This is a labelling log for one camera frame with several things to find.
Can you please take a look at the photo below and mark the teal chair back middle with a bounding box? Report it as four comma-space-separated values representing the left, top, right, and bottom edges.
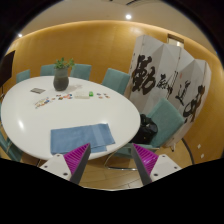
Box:
70, 64, 92, 80

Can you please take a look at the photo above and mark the grey card on table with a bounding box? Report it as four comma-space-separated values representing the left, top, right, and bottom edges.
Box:
31, 88, 45, 94

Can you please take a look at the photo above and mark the teal chair back left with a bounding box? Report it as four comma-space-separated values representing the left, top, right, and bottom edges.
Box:
40, 64, 54, 76

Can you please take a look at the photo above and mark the teal chair near screen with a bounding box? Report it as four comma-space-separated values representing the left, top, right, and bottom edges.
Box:
104, 98, 185, 171

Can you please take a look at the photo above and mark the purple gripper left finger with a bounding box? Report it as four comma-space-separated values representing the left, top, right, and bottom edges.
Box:
39, 143, 92, 185

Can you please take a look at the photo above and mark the green potted plant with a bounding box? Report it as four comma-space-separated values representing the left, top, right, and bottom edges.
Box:
54, 58, 75, 69

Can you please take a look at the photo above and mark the dark grey plant pot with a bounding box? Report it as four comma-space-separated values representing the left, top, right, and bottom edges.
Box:
53, 68, 69, 91

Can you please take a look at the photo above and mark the teal chair back right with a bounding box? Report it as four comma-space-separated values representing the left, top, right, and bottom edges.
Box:
102, 68, 130, 95

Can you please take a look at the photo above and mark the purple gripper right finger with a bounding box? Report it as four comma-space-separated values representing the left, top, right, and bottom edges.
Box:
130, 142, 183, 186

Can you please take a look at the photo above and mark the white calligraphy folding screen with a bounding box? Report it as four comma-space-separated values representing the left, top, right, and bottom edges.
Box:
127, 35, 211, 146

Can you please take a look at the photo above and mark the black monitor screen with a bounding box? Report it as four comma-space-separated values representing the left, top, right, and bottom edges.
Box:
0, 51, 15, 87

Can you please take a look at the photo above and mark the black bag on chair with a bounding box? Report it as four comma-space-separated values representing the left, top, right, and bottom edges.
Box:
132, 114, 158, 144

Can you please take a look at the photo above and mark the teal chair front left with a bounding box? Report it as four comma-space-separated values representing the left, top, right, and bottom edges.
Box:
0, 132, 23, 162

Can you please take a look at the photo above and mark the colourful small items row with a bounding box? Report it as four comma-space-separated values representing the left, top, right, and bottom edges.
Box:
34, 93, 73, 109

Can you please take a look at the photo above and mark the teal chair far left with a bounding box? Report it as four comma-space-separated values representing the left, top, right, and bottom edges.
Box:
16, 70, 30, 83

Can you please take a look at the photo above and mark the blue towel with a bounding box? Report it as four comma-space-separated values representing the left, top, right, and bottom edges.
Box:
50, 124, 115, 154

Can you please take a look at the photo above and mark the white oval table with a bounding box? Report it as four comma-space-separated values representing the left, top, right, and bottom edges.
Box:
1, 76, 140, 160

